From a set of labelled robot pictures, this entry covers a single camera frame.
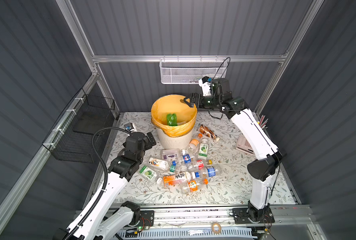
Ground purple grape label bottle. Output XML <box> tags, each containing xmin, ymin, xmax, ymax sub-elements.
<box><xmin>160</xmin><ymin>149</ymin><xmax>181</xmax><ymax>161</ymax></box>

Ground black wire side basket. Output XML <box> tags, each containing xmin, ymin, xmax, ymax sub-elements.
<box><xmin>42</xmin><ymin>90</ymin><xmax>116</xmax><ymax>164</ymax></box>

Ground blue label clear water bottle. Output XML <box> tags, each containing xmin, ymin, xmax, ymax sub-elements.
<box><xmin>198</xmin><ymin>165</ymin><xmax>224</xmax><ymax>178</ymax></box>

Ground orange milk tea bottle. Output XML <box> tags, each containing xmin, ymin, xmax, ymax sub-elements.
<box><xmin>156</xmin><ymin>172</ymin><xmax>199</xmax><ymax>188</ymax></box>

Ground white orange label bottle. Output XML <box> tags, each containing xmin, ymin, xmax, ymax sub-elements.
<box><xmin>148</xmin><ymin>157</ymin><xmax>169</xmax><ymax>171</ymax></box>

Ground green lime label bottle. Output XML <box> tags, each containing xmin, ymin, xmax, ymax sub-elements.
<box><xmin>198</xmin><ymin>138</ymin><xmax>209</xmax><ymax>160</ymax></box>

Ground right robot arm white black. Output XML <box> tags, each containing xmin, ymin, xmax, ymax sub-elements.
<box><xmin>181</xmin><ymin>77</ymin><xmax>283</xmax><ymax>223</ymax></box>

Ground green plastic bottle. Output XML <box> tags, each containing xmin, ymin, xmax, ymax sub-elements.
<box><xmin>166</xmin><ymin>113</ymin><xmax>178</xmax><ymax>127</ymax></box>

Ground white pen holder cup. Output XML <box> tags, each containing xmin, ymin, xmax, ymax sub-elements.
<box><xmin>258</xmin><ymin>115</ymin><xmax>269</xmax><ymax>130</ymax></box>

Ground red label yellow cap bottle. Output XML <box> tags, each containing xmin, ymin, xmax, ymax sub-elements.
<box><xmin>187</xmin><ymin>159</ymin><xmax>213</xmax><ymax>172</ymax></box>

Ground tape roll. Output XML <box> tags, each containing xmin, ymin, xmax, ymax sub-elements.
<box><xmin>211</xmin><ymin>222</ymin><xmax>222</xmax><ymax>235</ymax></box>

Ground orange label small bottle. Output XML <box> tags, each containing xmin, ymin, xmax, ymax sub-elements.
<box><xmin>181</xmin><ymin>178</ymin><xmax>209</xmax><ymax>194</ymax></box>

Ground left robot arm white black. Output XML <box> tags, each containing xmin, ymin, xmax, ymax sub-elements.
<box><xmin>53</xmin><ymin>130</ymin><xmax>156</xmax><ymax>240</ymax></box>

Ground white bin with yellow bag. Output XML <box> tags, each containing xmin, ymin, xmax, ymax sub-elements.
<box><xmin>151</xmin><ymin>95</ymin><xmax>198</xmax><ymax>149</ymax></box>

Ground orange cap clear bottle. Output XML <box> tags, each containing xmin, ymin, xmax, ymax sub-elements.
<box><xmin>187</xmin><ymin>133</ymin><xmax>203</xmax><ymax>153</ymax></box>

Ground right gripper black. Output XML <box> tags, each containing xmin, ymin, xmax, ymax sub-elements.
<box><xmin>183</xmin><ymin>93</ymin><xmax>220</xmax><ymax>111</ymax></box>

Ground brown coffee bottle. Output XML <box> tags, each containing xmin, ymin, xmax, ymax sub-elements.
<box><xmin>199</xmin><ymin>124</ymin><xmax>220</xmax><ymax>142</ymax></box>

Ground black corrugated cable left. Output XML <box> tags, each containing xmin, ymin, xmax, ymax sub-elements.
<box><xmin>63</xmin><ymin>127</ymin><xmax>130</xmax><ymax>238</ymax></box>

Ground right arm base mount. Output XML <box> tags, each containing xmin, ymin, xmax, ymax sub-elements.
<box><xmin>230</xmin><ymin>206</ymin><xmax>275</xmax><ymax>224</ymax></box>

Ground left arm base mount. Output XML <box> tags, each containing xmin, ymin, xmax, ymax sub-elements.
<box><xmin>126</xmin><ymin>210</ymin><xmax>155</xmax><ymax>228</ymax></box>

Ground white wire wall basket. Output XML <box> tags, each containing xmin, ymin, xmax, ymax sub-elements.
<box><xmin>159</xmin><ymin>58</ymin><xmax>230</xmax><ymax>85</ymax></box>

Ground pepsi blue label bottle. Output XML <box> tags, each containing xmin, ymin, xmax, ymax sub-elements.
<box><xmin>182</xmin><ymin>149</ymin><xmax>192</xmax><ymax>165</ymax></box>

